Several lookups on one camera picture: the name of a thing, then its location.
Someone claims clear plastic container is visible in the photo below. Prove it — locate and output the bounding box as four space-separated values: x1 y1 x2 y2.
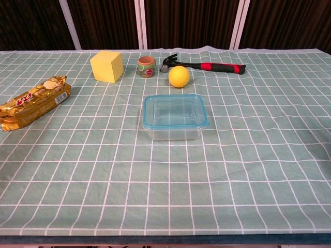
143 97 207 142

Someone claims yellow ball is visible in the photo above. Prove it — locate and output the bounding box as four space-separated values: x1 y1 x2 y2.
168 66 191 89

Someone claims small terracotta cup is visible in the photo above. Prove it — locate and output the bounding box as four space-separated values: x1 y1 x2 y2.
137 56 157 79

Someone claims green checkered tablecloth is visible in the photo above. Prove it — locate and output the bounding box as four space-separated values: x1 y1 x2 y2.
0 45 331 237

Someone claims black red claw hammer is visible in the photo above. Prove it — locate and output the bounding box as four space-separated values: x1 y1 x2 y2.
160 53 247 76

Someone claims yellow foam cube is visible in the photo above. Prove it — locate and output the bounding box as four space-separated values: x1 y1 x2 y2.
89 50 124 84

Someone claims dark blue table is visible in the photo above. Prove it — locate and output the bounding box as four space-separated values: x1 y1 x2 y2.
0 233 331 245

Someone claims gold snack pack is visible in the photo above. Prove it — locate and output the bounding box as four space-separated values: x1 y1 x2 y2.
0 75 72 132

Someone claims white partition frame post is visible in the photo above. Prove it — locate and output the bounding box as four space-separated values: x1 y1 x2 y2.
58 0 81 51
229 0 251 50
133 0 148 50

